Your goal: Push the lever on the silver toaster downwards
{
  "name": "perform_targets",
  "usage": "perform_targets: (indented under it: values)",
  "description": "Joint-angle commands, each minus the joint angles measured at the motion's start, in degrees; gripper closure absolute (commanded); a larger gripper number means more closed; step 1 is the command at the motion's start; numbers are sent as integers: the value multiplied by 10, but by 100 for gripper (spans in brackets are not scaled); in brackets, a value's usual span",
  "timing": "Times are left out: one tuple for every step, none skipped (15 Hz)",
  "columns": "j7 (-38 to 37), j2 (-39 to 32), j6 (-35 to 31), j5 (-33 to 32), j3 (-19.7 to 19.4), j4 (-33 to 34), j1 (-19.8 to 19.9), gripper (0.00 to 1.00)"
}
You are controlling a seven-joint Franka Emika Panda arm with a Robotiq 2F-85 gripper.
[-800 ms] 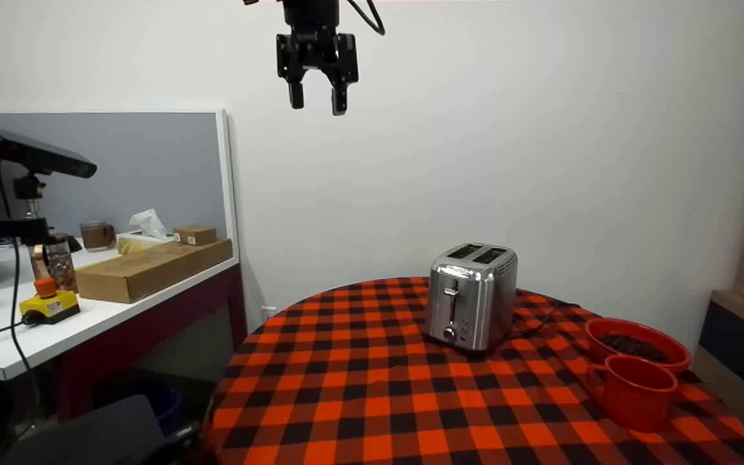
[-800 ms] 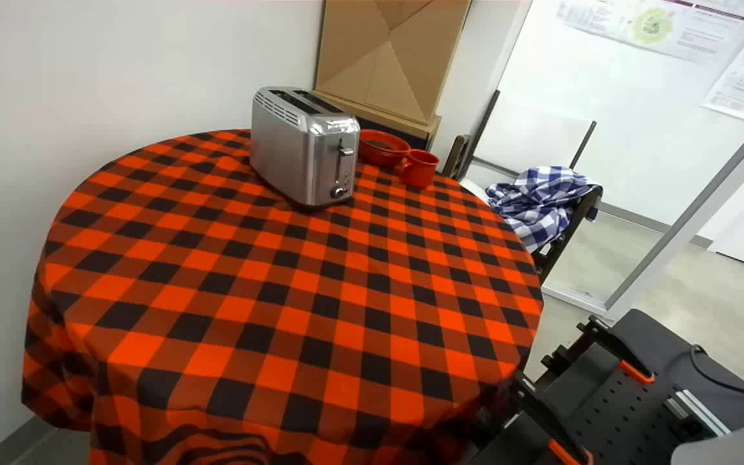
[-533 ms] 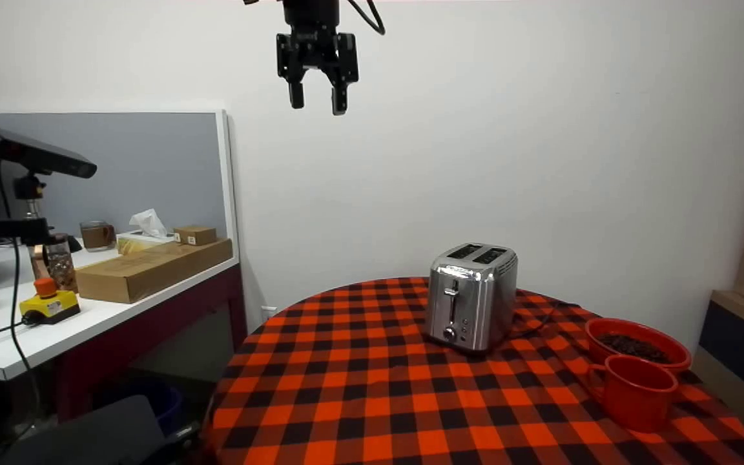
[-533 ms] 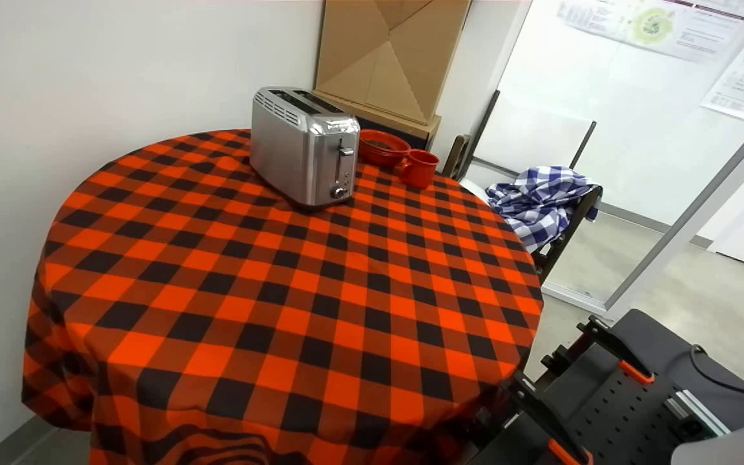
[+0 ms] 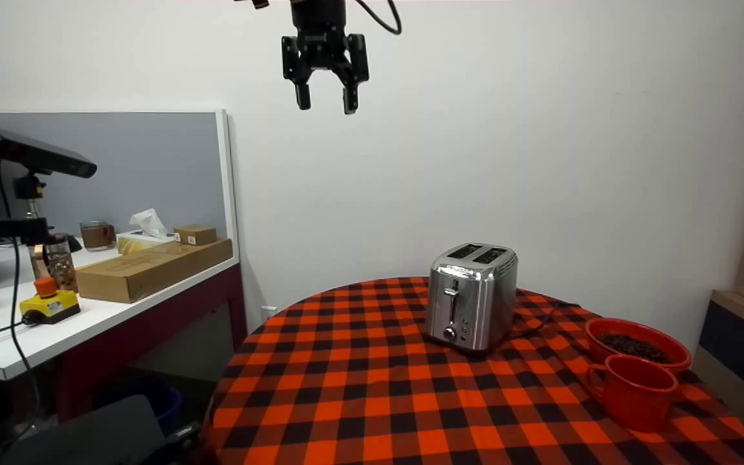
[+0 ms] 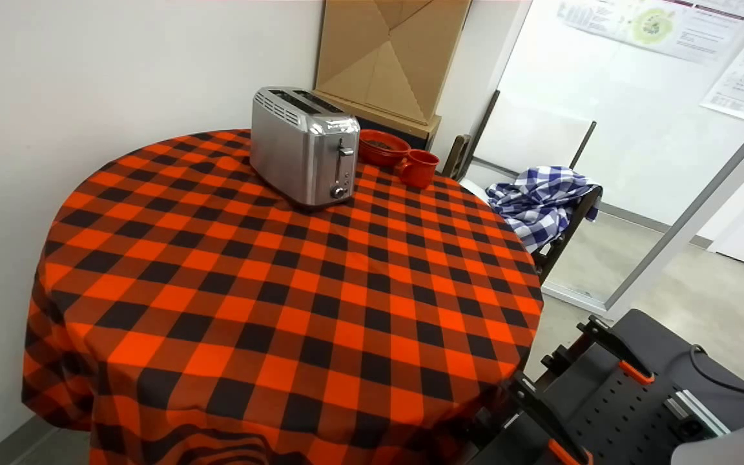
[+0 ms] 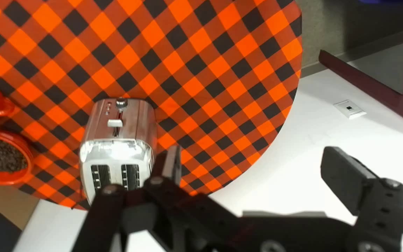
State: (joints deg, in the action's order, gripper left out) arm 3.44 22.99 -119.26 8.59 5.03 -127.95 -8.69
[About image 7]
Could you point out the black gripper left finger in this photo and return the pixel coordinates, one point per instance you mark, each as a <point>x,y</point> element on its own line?
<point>171,163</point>

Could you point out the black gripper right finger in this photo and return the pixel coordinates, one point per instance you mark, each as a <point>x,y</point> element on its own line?
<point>346,173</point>

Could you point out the white toaster lever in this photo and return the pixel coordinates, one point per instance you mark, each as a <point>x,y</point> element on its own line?
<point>114,124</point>

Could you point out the silver two-slot toaster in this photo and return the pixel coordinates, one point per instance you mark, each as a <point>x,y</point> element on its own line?
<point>118,156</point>

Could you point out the white square plate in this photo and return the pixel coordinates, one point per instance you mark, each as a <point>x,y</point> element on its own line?
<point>350,110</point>

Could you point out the orange black checked tablecloth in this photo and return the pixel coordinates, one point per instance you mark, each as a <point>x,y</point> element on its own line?
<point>196,71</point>

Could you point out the red bowl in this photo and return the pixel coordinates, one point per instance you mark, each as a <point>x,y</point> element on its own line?
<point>6,179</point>

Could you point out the dark coffee beans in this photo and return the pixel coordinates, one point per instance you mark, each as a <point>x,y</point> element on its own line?
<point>0,156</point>

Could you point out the dark red furniture frame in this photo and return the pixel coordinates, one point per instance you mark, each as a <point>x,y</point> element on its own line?
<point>374,86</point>

